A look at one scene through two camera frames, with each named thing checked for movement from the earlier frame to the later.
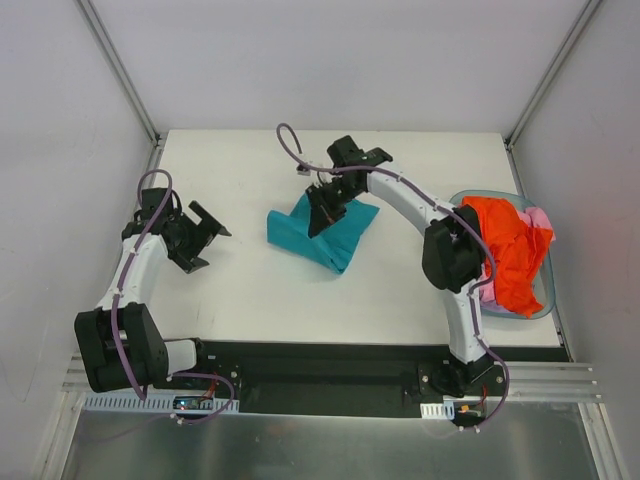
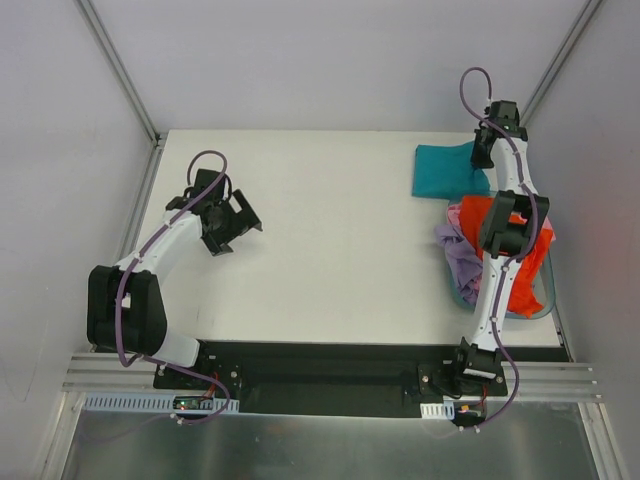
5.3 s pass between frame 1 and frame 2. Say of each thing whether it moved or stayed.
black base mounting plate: stayed
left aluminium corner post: stayed
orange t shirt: stayed
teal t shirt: moved
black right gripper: moved
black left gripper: moved
